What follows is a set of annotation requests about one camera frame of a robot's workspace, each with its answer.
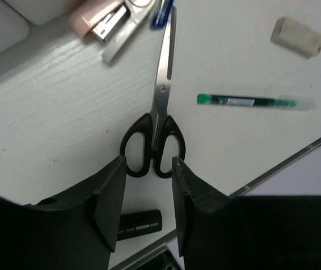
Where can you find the black handled scissors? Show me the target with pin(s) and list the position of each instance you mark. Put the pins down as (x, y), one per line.
(156, 125)

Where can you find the green gel pen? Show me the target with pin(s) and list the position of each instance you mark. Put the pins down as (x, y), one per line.
(296, 103)

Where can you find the blue ballpoint pen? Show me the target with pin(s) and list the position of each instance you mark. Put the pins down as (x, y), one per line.
(161, 13)

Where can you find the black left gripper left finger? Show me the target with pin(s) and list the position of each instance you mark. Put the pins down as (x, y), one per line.
(77, 228)

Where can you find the green cap black highlighter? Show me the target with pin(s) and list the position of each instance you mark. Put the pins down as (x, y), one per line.
(141, 223)

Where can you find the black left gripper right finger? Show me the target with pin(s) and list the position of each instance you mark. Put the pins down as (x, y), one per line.
(210, 230)

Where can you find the grey white eraser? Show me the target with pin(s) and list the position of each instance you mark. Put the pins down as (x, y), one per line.
(296, 37)

